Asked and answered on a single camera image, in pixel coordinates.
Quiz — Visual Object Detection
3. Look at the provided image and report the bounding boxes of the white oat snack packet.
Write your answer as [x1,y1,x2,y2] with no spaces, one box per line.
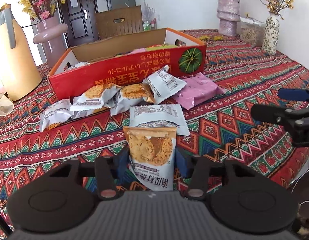
[70,83,121,112]

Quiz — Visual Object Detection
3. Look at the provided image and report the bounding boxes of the textured pink vase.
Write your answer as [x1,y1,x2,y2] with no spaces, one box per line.
[216,0,240,37]

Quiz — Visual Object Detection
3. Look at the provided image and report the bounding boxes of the floral white vase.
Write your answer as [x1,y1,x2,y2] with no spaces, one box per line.
[261,12,279,55]

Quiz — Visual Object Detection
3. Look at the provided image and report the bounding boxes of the wooden chair back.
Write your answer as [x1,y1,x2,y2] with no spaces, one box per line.
[95,5,144,40]

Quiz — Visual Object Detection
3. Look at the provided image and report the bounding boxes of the oat snack packet back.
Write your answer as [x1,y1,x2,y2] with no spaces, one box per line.
[142,65,187,105]

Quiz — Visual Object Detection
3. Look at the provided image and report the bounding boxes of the dark entrance door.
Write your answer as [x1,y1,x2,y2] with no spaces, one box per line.
[61,0,99,47]

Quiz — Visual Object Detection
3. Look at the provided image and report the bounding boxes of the red cardboard snack box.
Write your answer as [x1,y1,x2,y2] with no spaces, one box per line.
[48,28,206,99]

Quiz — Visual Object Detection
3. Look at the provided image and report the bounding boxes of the oat crisp snack packet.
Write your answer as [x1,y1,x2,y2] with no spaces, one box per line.
[123,126,177,191]

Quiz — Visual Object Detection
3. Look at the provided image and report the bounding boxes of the fallen yellow petals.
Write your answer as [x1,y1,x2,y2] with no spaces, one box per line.
[199,35,224,42]

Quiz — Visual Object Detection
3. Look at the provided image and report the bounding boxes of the yellow thermos jug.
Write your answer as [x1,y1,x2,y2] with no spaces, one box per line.
[0,4,42,101]

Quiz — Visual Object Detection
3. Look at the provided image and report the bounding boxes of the pink glass vase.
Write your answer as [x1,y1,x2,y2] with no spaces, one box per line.
[33,16,68,67]

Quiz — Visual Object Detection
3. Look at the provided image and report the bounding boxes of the patterned red tablecloth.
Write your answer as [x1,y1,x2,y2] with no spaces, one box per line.
[0,38,309,239]

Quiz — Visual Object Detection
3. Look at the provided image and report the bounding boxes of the crumpled paper cup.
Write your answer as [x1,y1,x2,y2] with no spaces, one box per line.
[0,87,14,116]

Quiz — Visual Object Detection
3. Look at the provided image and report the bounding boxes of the pink snack packet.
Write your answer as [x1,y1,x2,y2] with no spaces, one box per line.
[129,47,155,55]
[173,73,225,110]

